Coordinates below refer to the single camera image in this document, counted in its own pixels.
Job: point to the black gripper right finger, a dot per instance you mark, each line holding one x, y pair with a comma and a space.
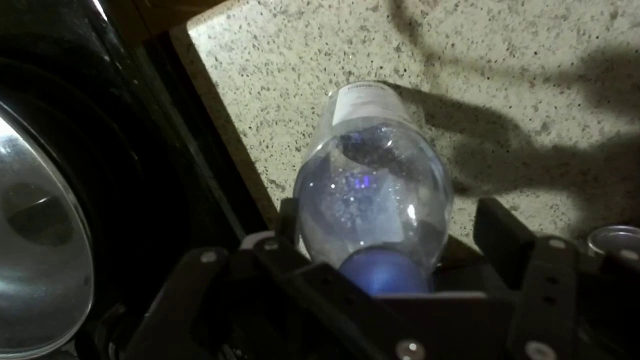
546, 300

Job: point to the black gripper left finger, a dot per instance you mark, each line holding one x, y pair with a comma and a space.
201, 307

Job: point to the clear water bottle blue cap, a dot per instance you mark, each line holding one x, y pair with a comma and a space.
372, 193

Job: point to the black electric stove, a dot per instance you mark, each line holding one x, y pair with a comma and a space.
133, 167

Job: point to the frying pan with glass lid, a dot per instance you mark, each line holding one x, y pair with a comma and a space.
41, 253

